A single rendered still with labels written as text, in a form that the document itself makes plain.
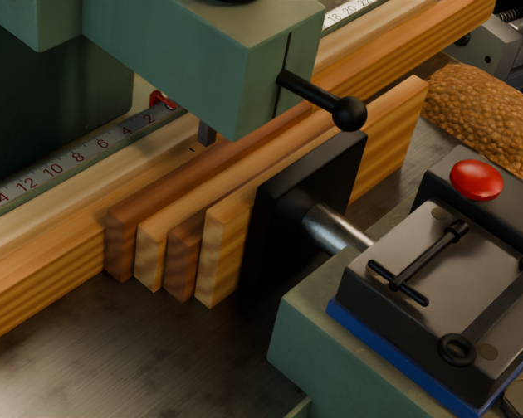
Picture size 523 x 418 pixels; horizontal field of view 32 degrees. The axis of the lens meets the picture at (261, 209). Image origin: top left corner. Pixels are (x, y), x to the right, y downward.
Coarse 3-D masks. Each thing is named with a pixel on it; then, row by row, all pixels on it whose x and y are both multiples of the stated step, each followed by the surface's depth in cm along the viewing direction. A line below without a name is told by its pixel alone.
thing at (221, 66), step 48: (96, 0) 56; (144, 0) 52; (192, 0) 51; (288, 0) 52; (144, 48) 54; (192, 48) 51; (240, 48) 49; (288, 48) 51; (192, 96) 54; (240, 96) 51; (288, 96) 55
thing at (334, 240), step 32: (320, 160) 54; (352, 160) 57; (256, 192) 52; (288, 192) 52; (320, 192) 56; (256, 224) 54; (288, 224) 55; (320, 224) 55; (352, 224) 56; (256, 256) 55; (288, 256) 58; (256, 288) 57
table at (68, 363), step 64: (384, 192) 67; (320, 256) 62; (64, 320) 55; (128, 320) 56; (192, 320) 56; (256, 320) 57; (0, 384) 51; (64, 384) 52; (128, 384) 52; (192, 384) 53; (256, 384) 54
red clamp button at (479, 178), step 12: (456, 168) 51; (468, 168) 51; (480, 168) 51; (492, 168) 51; (456, 180) 50; (468, 180) 50; (480, 180) 50; (492, 180) 50; (468, 192) 50; (480, 192) 50; (492, 192) 50
